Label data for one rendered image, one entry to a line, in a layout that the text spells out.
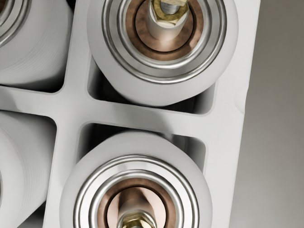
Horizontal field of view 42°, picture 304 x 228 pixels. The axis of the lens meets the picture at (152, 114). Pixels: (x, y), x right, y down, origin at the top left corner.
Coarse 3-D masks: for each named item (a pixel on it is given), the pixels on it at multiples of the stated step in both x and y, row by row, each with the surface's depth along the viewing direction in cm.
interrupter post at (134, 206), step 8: (128, 200) 24; (136, 200) 23; (144, 200) 24; (120, 208) 24; (128, 208) 22; (136, 208) 21; (144, 208) 22; (152, 208) 24; (120, 216) 21; (128, 216) 21; (152, 216) 21; (120, 224) 21
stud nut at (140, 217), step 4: (132, 216) 21; (136, 216) 20; (140, 216) 20; (144, 216) 21; (124, 220) 20; (128, 220) 20; (132, 220) 20; (136, 220) 20; (140, 220) 20; (144, 220) 20; (148, 220) 21; (124, 224) 20; (128, 224) 20; (132, 224) 20; (136, 224) 20; (140, 224) 20; (144, 224) 20; (148, 224) 20; (152, 224) 21
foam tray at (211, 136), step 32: (256, 0) 32; (96, 64) 36; (0, 96) 31; (32, 96) 31; (64, 96) 31; (96, 96) 38; (224, 96) 31; (64, 128) 31; (96, 128) 42; (128, 128) 42; (160, 128) 31; (192, 128) 31; (224, 128) 31; (64, 160) 31; (224, 160) 31; (224, 192) 31; (32, 224) 36; (224, 224) 31
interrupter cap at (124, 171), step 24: (96, 168) 24; (120, 168) 24; (144, 168) 24; (168, 168) 24; (96, 192) 24; (120, 192) 24; (144, 192) 24; (168, 192) 24; (192, 192) 24; (72, 216) 23; (96, 216) 24; (168, 216) 24; (192, 216) 24
